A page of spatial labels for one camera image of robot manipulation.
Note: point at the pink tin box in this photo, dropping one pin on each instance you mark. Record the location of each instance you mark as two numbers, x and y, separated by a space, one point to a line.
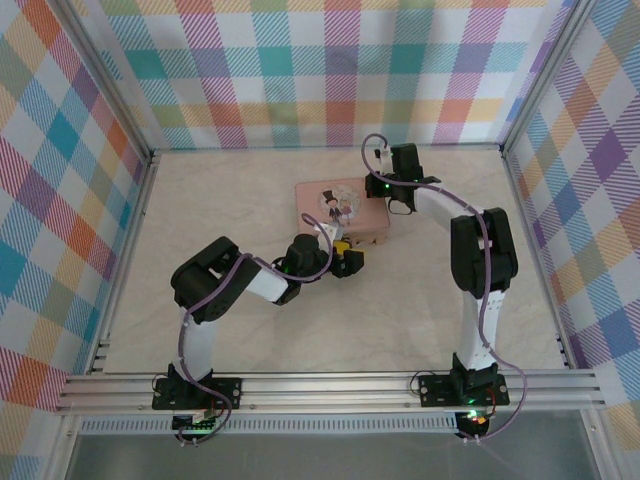
310 200

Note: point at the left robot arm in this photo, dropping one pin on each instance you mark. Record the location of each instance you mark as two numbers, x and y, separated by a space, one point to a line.
197 345

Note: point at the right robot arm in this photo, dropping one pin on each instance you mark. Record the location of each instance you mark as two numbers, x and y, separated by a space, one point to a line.
462 260

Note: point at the grey metal panel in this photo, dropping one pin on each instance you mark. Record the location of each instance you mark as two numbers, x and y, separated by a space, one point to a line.
325 460

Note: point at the green-lit controller board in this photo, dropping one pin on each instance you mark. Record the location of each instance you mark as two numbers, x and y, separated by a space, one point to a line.
192 424

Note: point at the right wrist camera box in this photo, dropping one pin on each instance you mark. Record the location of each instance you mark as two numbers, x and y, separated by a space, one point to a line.
385 159

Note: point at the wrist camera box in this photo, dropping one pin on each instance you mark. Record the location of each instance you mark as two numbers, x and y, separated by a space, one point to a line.
385 159
331 234

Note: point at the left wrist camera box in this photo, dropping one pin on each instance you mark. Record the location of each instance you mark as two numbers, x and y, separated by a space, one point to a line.
331 234

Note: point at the aluminium rear rail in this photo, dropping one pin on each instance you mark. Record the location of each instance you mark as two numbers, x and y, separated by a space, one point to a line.
250 148

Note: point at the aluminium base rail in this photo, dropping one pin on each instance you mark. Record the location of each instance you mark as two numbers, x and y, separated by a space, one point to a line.
325 387

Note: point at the aluminium side rail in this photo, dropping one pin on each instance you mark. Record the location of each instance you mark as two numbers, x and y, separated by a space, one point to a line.
132 240
522 210

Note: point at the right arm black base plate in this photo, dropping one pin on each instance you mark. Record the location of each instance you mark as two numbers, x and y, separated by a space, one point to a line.
435 392

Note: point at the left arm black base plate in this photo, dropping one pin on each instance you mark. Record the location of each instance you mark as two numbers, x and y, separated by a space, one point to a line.
225 392

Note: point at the aluminium frame post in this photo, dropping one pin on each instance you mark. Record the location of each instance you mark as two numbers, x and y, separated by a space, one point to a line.
542 75
107 75

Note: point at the aluminium frame leg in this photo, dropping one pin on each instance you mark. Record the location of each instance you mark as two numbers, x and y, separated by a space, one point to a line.
600 445
62 450

